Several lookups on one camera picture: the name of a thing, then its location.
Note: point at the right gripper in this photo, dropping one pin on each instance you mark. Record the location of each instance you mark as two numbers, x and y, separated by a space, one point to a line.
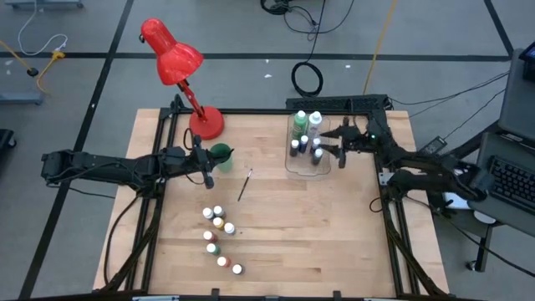
359 138

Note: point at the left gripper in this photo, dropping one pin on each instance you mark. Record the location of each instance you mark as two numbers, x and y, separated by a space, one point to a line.
184 161

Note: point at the green plastic cup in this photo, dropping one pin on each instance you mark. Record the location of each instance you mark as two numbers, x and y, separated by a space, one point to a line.
223 165

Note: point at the small purple paint bottle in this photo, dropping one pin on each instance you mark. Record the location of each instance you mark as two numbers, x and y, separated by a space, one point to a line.
315 143

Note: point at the small dark green paint bottle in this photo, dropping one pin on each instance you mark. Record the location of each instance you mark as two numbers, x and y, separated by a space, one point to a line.
317 155

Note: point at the large white paint bottle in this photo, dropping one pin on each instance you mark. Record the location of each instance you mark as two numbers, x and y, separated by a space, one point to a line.
314 123

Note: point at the small dark blue paint bottle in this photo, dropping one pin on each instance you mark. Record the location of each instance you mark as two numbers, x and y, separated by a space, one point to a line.
304 143

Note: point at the large green paint bottle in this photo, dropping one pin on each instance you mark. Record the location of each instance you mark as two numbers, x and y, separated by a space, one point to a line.
299 125

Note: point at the clear plastic bin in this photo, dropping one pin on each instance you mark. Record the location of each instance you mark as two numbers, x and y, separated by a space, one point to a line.
307 171

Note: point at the small black paint bottle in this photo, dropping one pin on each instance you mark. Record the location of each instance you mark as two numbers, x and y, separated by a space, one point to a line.
294 147

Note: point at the thin black paintbrush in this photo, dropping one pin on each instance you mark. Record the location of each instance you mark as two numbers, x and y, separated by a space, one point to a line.
245 185

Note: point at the small white paint bottle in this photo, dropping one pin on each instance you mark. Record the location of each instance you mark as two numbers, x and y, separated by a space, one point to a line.
229 227
207 212

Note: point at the small yellow paint bottle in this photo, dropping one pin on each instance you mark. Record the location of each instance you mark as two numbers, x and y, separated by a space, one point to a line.
218 222

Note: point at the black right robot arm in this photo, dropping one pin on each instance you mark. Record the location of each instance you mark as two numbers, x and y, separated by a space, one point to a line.
434 171

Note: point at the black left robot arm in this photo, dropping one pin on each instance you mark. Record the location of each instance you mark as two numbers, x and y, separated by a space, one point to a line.
104 165

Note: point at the black power strip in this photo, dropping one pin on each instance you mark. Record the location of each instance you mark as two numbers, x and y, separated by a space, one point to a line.
338 102

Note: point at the red desk lamp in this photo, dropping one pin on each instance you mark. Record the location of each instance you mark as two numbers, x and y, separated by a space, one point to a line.
175 62

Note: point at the black power adapter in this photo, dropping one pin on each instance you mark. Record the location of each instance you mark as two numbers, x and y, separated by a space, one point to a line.
434 146

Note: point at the white cardboard box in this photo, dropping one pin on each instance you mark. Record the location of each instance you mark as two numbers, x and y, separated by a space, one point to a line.
455 201

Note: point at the white round object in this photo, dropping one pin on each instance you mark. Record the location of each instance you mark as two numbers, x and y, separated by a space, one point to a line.
485 218

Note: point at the grey cart shelf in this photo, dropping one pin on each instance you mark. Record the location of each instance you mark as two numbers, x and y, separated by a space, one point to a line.
497 217

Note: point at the black keyboard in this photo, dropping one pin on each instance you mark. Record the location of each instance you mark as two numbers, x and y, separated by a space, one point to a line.
512 184

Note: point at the grey cart base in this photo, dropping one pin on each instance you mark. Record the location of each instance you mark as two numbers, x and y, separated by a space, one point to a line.
21 98
46 4

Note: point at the black caster base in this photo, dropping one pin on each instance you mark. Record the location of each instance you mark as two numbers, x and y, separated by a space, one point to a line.
5 140

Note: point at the dark monitor screen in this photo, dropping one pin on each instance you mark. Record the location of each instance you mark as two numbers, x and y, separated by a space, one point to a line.
530 62

